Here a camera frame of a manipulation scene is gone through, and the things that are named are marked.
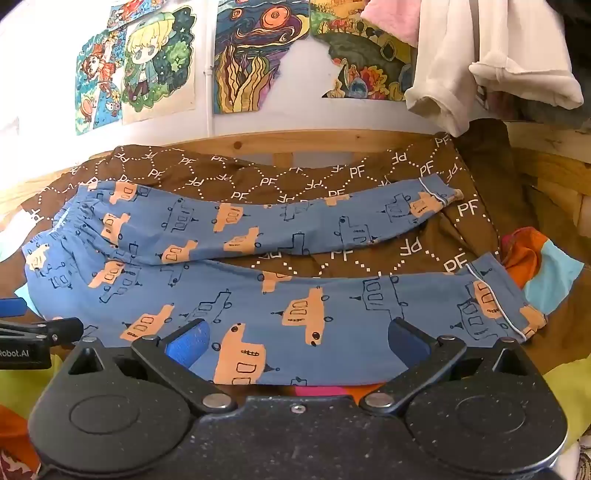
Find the brown patterned blanket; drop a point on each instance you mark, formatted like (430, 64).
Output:
(323, 180)

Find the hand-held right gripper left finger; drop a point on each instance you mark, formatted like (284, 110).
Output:
(187, 347)

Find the blue denim jeans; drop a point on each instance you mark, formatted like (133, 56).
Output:
(295, 295)

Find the colourful patchwork quilt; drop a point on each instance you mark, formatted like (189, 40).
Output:
(551, 272)

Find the colourful landscape poster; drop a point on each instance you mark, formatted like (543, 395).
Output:
(369, 50)

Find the blonde cartoon figure poster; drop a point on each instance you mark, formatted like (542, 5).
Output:
(157, 60)

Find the small cartoon poster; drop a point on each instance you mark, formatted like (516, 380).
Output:
(127, 11)

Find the wooden bed frame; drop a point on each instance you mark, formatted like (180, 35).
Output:
(318, 139)

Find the white hanging garment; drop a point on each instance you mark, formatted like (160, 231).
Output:
(466, 60)

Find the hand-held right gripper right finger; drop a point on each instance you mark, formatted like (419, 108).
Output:
(406, 342)

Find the swirly night sky poster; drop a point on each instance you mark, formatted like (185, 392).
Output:
(258, 50)

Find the red-haired cartoon figure poster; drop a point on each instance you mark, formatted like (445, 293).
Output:
(97, 78)

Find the pink hanging garment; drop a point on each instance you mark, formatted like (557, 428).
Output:
(392, 21)

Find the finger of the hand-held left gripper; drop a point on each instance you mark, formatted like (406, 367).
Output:
(11, 308)
(51, 330)

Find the white wall pipe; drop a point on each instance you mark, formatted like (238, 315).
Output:
(210, 101)

